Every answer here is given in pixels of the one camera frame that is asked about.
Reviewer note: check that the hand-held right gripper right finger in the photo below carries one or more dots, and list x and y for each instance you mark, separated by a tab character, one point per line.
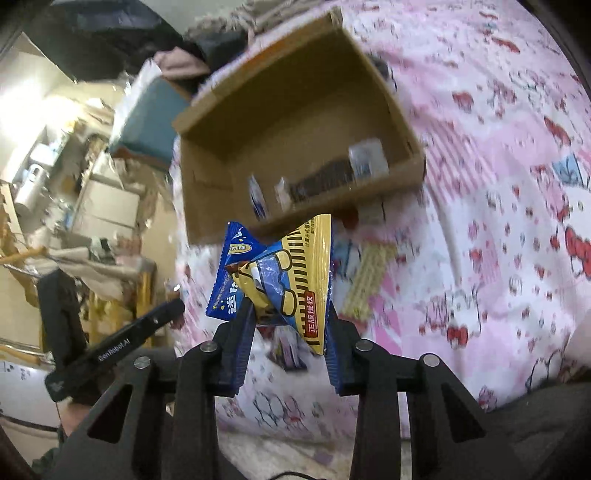
337	360

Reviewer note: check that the cardboard box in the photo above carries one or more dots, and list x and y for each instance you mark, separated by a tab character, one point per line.
286	115

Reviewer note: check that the black hanging garment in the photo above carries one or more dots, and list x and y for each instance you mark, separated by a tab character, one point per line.
92	41

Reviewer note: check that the white cabinet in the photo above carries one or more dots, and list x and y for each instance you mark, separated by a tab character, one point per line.
106	207

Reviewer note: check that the crumpled floral blanket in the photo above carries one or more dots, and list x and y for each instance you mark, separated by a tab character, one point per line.
272	16

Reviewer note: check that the white plastic sheet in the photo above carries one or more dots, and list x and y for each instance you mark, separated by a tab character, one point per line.
134	87

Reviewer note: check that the yellow cartoon snack packet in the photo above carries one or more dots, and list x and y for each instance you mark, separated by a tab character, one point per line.
300	277

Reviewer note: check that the pink cloth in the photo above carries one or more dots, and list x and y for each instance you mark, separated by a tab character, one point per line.
180	64

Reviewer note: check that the teal padded bed panel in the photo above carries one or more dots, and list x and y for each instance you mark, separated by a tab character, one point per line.
147	124

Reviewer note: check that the red snack packet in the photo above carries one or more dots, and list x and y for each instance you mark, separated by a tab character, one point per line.
364	216

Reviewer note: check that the slim white snack packet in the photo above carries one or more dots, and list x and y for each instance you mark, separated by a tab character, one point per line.
282	194

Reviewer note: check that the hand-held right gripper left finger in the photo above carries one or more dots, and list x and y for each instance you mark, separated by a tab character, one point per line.
240	350

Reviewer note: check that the yellow wafer snack packet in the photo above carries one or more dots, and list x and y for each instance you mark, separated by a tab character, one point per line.
369	277

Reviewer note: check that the dark brown snack bar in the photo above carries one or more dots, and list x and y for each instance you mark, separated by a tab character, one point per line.
323	177

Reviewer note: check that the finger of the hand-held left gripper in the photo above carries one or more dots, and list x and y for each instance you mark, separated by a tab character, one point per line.
62	314
164	314

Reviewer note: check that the dark cloth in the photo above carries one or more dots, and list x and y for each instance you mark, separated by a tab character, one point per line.
221	46

